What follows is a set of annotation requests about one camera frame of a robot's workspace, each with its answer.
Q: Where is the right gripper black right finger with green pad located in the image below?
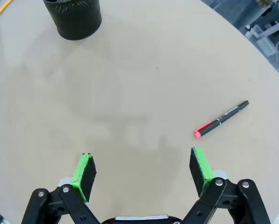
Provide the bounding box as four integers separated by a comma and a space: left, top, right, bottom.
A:
180, 147, 272, 224

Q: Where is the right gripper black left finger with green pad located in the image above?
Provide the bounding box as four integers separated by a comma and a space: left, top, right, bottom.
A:
21, 153, 100, 224

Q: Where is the black mesh pen holder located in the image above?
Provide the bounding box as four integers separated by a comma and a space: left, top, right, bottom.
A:
42, 0, 102, 41

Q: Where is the black marker red cap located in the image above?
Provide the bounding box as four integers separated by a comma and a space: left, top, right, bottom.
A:
194, 100, 249, 138

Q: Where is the yellow pencil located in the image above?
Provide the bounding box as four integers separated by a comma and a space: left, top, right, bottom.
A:
0, 0, 13, 18

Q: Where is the grey metal frame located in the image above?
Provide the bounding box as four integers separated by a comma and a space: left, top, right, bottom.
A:
244, 20, 279, 42

